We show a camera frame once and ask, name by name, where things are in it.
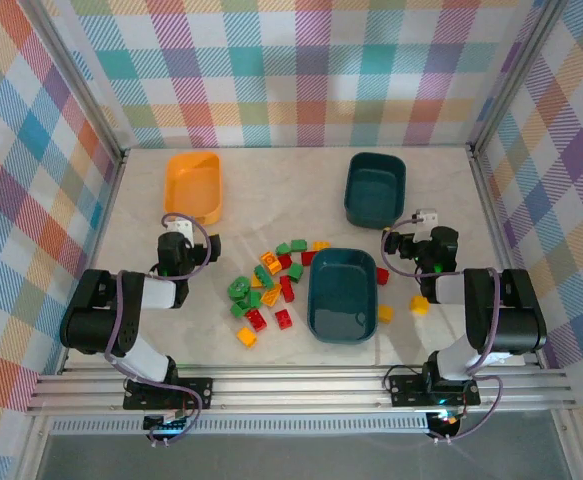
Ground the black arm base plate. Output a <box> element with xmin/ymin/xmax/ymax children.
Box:
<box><xmin>123</xmin><ymin>377</ymin><xmax>214</xmax><ymax>412</ymax></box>
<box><xmin>388</xmin><ymin>372</ymin><xmax>482</xmax><ymax>407</ymax></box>

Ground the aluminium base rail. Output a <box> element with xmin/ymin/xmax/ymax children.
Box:
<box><xmin>24</xmin><ymin>366</ymin><xmax>575</xmax><ymax>416</ymax></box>

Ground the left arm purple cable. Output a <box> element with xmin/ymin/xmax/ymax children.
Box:
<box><xmin>103</xmin><ymin>212</ymin><xmax>210</xmax><ymax>447</ymax></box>

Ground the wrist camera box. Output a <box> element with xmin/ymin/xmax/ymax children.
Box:
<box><xmin>165</xmin><ymin>218</ymin><xmax>193</xmax><ymax>247</ymax></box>
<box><xmin>409</xmin><ymin>208</ymin><xmax>441</xmax><ymax>241</ymax></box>

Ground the colourful plaid backdrop cloth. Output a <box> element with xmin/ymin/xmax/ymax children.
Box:
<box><xmin>475</xmin><ymin>0</ymin><xmax>583</xmax><ymax>480</ymax></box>
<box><xmin>0</xmin><ymin>0</ymin><xmax>122</xmax><ymax>480</ymax></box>
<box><xmin>45</xmin><ymin>0</ymin><xmax>557</xmax><ymax>150</ymax></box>

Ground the aluminium table side rail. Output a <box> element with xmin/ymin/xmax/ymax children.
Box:
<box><xmin>58</xmin><ymin>149</ymin><xmax>130</xmax><ymax>376</ymax></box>
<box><xmin>468</xmin><ymin>147</ymin><xmax>547</xmax><ymax>371</ymax></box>

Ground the orange plastic container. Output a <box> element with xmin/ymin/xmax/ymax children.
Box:
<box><xmin>163</xmin><ymin>151</ymin><xmax>224</xmax><ymax>226</ymax></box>

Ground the long yellow lego brick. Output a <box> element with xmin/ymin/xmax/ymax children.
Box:
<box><xmin>260</xmin><ymin>283</ymin><xmax>283</xmax><ymax>308</ymax></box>

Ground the controller circuit board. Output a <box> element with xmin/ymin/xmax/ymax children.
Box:
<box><xmin>143</xmin><ymin>413</ymin><xmax>195</xmax><ymax>435</ymax></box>
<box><xmin>428</xmin><ymin>410</ymin><xmax>467</xmax><ymax>439</ymax></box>

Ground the yellow printed lego brick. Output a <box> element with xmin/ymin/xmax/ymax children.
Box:
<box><xmin>260</xmin><ymin>251</ymin><xmax>286</xmax><ymax>275</ymax></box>

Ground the teal plastic container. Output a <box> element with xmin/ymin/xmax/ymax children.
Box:
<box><xmin>343</xmin><ymin>151</ymin><xmax>407</xmax><ymax>229</ymax></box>
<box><xmin>306</xmin><ymin>247</ymin><xmax>378</xmax><ymax>345</ymax></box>

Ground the long green lego brick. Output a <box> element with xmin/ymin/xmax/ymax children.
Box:
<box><xmin>253</xmin><ymin>264</ymin><xmax>275</xmax><ymax>290</ymax></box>

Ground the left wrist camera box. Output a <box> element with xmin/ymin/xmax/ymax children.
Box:
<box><xmin>165</xmin><ymin>218</ymin><xmax>193</xmax><ymax>247</ymax></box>

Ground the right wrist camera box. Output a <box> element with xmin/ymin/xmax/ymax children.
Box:
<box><xmin>409</xmin><ymin>208</ymin><xmax>441</xmax><ymax>241</ymax></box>

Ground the aluminium frame post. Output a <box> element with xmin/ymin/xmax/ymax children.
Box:
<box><xmin>18</xmin><ymin>0</ymin><xmax>128</xmax><ymax>164</ymax></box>
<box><xmin>465</xmin><ymin>0</ymin><xmax>572</xmax><ymax>156</ymax></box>

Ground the slotted grey cable duct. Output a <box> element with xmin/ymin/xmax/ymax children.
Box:
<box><xmin>48</xmin><ymin>418</ymin><xmax>432</xmax><ymax>435</ymax></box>

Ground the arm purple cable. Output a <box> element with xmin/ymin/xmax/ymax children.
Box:
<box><xmin>380</xmin><ymin>213</ymin><xmax>505</xmax><ymax>446</ymax></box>
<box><xmin>103</xmin><ymin>212</ymin><xmax>210</xmax><ymax>447</ymax></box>

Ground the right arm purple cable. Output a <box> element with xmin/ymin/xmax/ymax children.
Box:
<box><xmin>380</xmin><ymin>213</ymin><xmax>505</xmax><ymax>446</ymax></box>

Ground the aluminium frame leg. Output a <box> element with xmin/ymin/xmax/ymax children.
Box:
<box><xmin>18</xmin><ymin>414</ymin><xmax>52</xmax><ymax>480</ymax></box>
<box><xmin>553</xmin><ymin>409</ymin><xmax>583</xmax><ymax>480</ymax></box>

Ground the green round lego piece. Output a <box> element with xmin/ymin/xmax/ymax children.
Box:
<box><xmin>226</xmin><ymin>276</ymin><xmax>253</xmax><ymax>301</ymax></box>

